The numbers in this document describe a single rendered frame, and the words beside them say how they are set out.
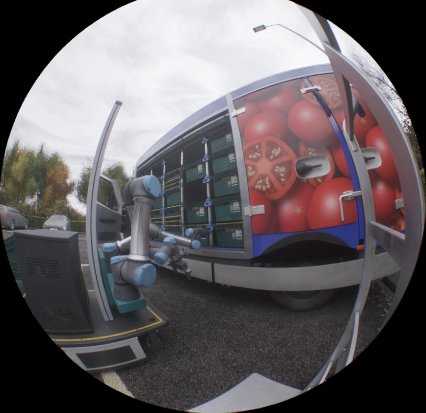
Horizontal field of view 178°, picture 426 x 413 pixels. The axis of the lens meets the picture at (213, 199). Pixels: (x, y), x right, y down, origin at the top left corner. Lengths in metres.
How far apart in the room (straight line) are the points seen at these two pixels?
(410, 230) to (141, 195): 0.73
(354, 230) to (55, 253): 1.70
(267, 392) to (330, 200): 1.24
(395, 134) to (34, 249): 0.95
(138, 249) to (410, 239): 0.70
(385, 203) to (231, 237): 1.46
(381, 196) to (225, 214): 1.48
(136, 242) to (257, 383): 0.99
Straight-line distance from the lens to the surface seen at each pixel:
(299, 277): 1.18
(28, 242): 0.82
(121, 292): 0.78
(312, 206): 1.07
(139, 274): 0.61
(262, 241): 1.12
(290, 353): 1.13
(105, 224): 3.83
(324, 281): 1.21
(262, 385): 0.98
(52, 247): 0.76
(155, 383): 1.03
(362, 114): 0.62
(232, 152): 1.55
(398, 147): 0.15
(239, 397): 0.95
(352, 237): 1.17
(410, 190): 0.15
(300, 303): 1.44
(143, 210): 0.65
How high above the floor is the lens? 0.91
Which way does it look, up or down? 10 degrees up
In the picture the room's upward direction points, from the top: 3 degrees counter-clockwise
